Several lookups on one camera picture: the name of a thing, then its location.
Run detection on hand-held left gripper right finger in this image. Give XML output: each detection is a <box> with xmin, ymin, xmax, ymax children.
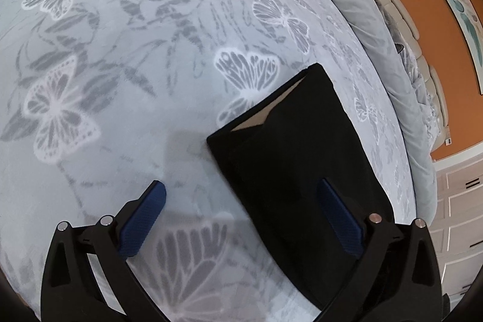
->
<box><xmin>317</xmin><ymin>178</ymin><xmax>444</xmax><ymax>322</ymax></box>

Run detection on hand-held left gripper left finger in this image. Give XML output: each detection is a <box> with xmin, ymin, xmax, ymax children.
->
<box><xmin>41</xmin><ymin>179</ymin><xmax>178</xmax><ymax>322</ymax></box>

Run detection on black pants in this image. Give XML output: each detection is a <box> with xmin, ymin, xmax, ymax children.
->
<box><xmin>206</xmin><ymin>62</ymin><xmax>397</xmax><ymax>311</ymax></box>

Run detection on white panelled wardrobe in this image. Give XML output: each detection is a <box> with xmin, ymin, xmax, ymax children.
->
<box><xmin>426</xmin><ymin>155</ymin><xmax>483</xmax><ymax>304</ymax></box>

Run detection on grey butterfly print blanket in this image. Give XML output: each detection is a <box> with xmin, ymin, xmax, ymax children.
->
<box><xmin>0</xmin><ymin>0</ymin><xmax>420</xmax><ymax>322</ymax></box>

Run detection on dark cloth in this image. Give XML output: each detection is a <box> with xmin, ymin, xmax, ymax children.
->
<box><xmin>392</xmin><ymin>31</ymin><xmax>407</xmax><ymax>52</ymax></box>

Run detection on grey rolled duvet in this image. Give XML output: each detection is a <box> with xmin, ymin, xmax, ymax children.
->
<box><xmin>279</xmin><ymin>0</ymin><xmax>440</xmax><ymax>228</ymax></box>

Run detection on beige padded headboard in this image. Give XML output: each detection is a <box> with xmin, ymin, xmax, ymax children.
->
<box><xmin>355</xmin><ymin>0</ymin><xmax>452</xmax><ymax>154</ymax></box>

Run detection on framed wall picture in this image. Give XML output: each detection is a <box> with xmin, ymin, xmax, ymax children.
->
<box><xmin>421</xmin><ymin>0</ymin><xmax>483</xmax><ymax>95</ymax></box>

